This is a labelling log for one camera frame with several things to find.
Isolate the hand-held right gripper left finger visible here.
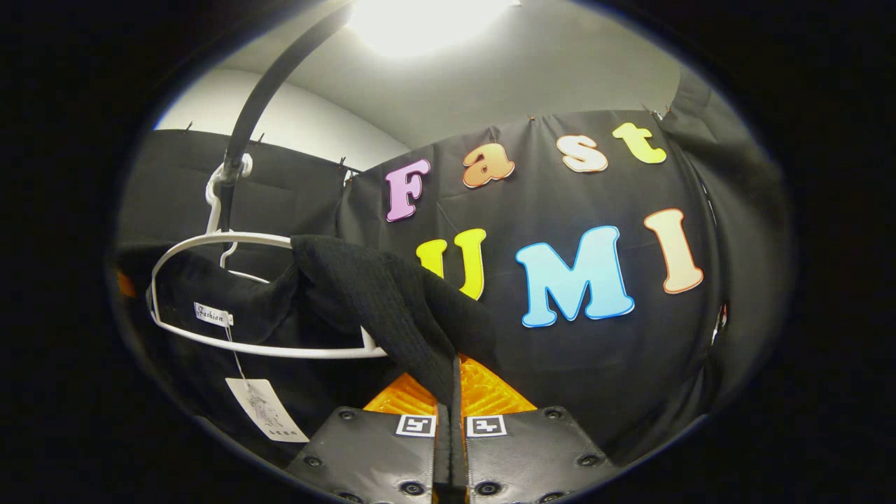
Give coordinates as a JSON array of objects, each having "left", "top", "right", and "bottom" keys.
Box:
[{"left": 286, "top": 356, "right": 456, "bottom": 504}]

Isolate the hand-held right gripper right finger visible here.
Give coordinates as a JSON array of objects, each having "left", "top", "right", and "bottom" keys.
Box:
[{"left": 455, "top": 353, "right": 620, "bottom": 504}]

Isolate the black knit jacket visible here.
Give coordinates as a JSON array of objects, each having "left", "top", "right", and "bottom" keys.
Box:
[{"left": 115, "top": 234, "right": 499, "bottom": 463}]

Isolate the white clothes hanger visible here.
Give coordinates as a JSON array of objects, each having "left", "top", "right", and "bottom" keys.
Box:
[{"left": 147, "top": 154, "right": 389, "bottom": 361}]

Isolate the black clothes rack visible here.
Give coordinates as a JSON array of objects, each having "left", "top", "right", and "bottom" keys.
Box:
[{"left": 217, "top": 0, "right": 358, "bottom": 235}]

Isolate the black backdrop cloth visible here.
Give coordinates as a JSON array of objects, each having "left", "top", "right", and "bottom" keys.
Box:
[{"left": 115, "top": 66, "right": 792, "bottom": 463}]

